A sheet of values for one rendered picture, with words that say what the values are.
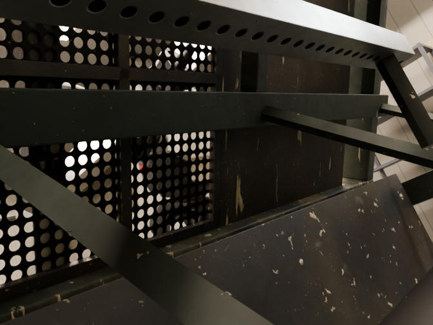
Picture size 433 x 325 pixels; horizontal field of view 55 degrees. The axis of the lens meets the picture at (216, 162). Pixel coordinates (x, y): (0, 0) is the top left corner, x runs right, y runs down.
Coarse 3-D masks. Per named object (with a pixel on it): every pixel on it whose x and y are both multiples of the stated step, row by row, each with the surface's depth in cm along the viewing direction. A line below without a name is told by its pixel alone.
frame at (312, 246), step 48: (384, 192) 137; (432, 192) 145; (240, 240) 83; (288, 240) 93; (336, 240) 106; (384, 240) 123; (96, 288) 60; (240, 288) 78; (288, 288) 86; (336, 288) 97; (384, 288) 111; (432, 288) 28
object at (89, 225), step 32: (384, 64) 64; (416, 96) 63; (320, 128) 87; (352, 128) 83; (416, 128) 62; (0, 160) 38; (416, 160) 75; (32, 192) 34; (64, 192) 32; (64, 224) 30; (96, 224) 29; (128, 256) 26; (160, 256) 25; (160, 288) 24; (192, 288) 23; (192, 320) 22; (224, 320) 21; (256, 320) 20
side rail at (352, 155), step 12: (360, 0) 158; (360, 12) 158; (384, 12) 155; (384, 24) 157; (360, 72) 161; (360, 84) 161; (348, 120) 166; (360, 120) 163; (372, 120) 160; (372, 132) 162; (348, 144) 167; (348, 156) 168; (360, 156) 165; (372, 156) 165; (348, 168) 169; (360, 168) 165; (372, 168) 166
